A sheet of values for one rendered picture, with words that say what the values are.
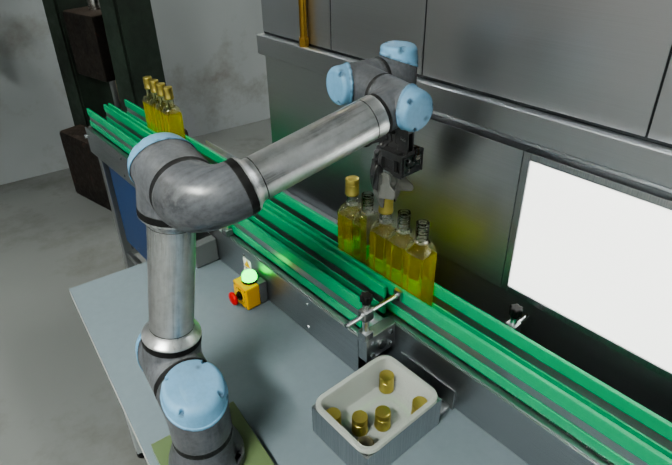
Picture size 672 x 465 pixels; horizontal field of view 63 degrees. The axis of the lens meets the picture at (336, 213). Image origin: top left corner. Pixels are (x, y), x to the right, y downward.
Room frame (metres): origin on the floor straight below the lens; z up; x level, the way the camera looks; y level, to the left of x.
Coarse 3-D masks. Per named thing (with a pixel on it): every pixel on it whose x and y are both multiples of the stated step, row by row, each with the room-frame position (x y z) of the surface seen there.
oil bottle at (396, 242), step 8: (392, 232) 1.07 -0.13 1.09; (408, 232) 1.06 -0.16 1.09; (392, 240) 1.06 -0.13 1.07; (400, 240) 1.04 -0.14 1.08; (408, 240) 1.04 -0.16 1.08; (392, 248) 1.05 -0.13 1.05; (400, 248) 1.04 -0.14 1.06; (392, 256) 1.05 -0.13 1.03; (400, 256) 1.03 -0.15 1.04; (392, 264) 1.05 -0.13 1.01; (400, 264) 1.03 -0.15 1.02; (392, 272) 1.05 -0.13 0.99; (400, 272) 1.03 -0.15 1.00; (392, 280) 1.05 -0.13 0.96; (400, 280) 1.03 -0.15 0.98
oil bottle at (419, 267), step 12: (408, 252) 1.01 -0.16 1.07; (420, 252) 0.99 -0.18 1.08; (432, 252) 1.01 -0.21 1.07; (408, 264) 1.01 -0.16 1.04; (420, 264) 0.99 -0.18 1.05; (432, 264) 1.01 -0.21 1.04; (408, 276) 1.01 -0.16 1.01; (420, 276) 0.99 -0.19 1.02; (432, 276) 1.01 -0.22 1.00; (408, 288) 1.01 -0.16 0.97; (420, 288) 0.99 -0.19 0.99; (432, 288) 1.01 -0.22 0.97; (432, 300) 1.02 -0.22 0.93
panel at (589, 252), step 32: (544, 192) 0.95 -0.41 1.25; (576, 192) 0.90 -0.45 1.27; (608, 192) 0.86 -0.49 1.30; (544, 224) 0.94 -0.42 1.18; (576, 224) 0.89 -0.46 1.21; (608, 224) 0.85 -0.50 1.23; (640, 224) 0.81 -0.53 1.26; (544, 256) 0.93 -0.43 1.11; (576, 256) 0.88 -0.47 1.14; (608, 256) 0.84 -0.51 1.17; (640, 256) 0.80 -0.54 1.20; (544, 288) 0.92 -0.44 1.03; (576, 288) 0.87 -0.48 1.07; (608, 288) 0.83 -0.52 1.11; (640, 288) 0.79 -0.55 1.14; (576, 320) 0.86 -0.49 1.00; (608, 320) 0.81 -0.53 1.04; (640, 320) 0.77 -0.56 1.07; (640, 352) 0.76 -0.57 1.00
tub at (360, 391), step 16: (368, 368) 0.89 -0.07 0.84; (384, 368) 0.92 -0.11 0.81; (400, 368) 0.89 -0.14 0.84; (336, 384) 0.84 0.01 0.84; (352, 384) 0.86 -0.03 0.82; (368, 384) 0.89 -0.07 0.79; (400, 384) 0.88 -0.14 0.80; (416, 384) 0.85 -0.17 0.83; (320, 400) 0.80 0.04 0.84; (336, 400) 0.83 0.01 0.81; (352, 400) 0.85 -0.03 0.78; (368, 400) 0.86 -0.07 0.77; (384, 400) 0.86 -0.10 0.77; (400, 400) 0.86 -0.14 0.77; (432, 400) 0.80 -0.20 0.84; (368, 416) 0.82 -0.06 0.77; (400, 416) 0.81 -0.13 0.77; (416, 416) 0.76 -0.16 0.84; (368, 432) 0.77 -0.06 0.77; (384, 432) 0.77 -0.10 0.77; (400, 432) 0.72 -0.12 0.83; (368, 448) 0.68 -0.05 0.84
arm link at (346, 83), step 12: (360, 60) 1.05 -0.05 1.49; (372, 60) 1.05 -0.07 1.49; (384, 60) 1.06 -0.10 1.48; (336, 72) 1.00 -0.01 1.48; (348, 72) 1.00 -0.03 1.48; (360, 72) 1.00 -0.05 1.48; (372, 72) 0.99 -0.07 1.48; (384, 72) 0.98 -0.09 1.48; (336, 84) 1.00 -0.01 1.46; (348, 84) 0.99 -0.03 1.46; (360, 84) 0.98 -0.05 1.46; (336, 96) 1.00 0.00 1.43; (348, 96) 0.99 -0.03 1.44; (360, 96) 0.97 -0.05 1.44
